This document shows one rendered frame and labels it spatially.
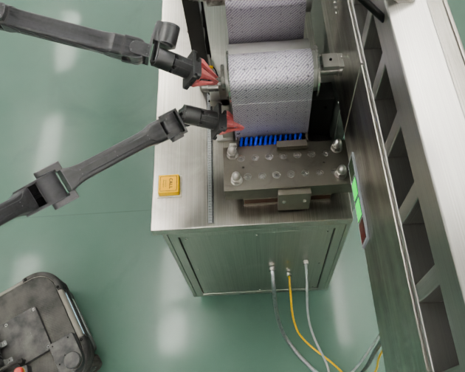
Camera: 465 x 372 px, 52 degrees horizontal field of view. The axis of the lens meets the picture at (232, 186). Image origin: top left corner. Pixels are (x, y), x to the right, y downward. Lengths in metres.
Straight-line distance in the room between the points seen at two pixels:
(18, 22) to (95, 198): 1.53
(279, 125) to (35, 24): 0.75
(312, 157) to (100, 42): 0.71
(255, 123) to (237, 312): 1.15
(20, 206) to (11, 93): 2.19
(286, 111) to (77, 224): 1.59
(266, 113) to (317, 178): 0.25
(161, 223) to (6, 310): 1.07
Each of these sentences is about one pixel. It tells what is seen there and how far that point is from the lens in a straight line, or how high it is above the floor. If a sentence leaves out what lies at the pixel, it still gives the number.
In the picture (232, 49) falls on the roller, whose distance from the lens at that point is 1.53.
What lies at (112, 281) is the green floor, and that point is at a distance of 2.56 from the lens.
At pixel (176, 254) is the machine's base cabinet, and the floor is 0.67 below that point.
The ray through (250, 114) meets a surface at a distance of 1.47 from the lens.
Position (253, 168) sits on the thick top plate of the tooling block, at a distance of 1.50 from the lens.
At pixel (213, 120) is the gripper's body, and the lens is 1.47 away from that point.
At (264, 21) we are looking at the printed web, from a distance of 1.54.
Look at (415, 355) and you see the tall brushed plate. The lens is 0.98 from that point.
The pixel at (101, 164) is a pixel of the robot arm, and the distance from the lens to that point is 1.34.
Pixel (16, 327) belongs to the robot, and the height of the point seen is 0.26.
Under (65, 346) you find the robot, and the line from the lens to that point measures 2.24.
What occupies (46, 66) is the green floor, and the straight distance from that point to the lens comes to 3.50.
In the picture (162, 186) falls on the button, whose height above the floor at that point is 0.92.
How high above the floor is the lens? 2.33
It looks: 61 degrees down
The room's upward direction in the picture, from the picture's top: 8 degrees counter-clockwise
